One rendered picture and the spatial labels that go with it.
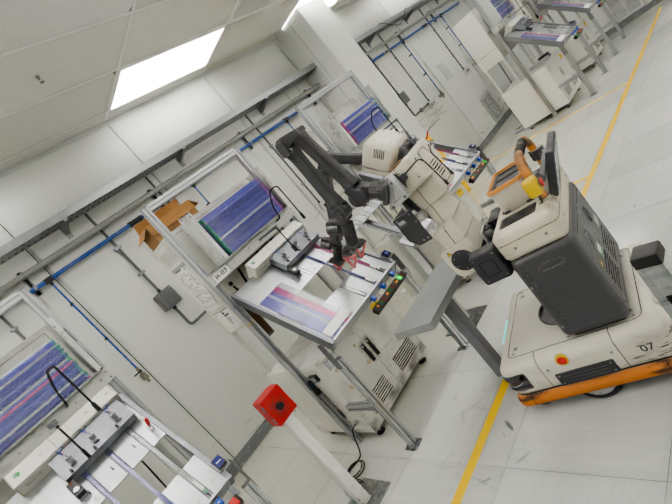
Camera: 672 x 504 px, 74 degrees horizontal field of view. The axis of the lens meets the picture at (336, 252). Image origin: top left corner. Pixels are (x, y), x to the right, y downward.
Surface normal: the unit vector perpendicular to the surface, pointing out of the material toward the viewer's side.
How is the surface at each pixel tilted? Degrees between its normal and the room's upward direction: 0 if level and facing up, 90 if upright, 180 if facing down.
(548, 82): 90
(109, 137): 90
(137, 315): 90
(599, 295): 90
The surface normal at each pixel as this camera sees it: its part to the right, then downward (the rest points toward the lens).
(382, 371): 0.54, -0.30
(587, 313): -0.40, 0.50
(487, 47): -0.54, 0.59
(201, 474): -0.05, -0.73
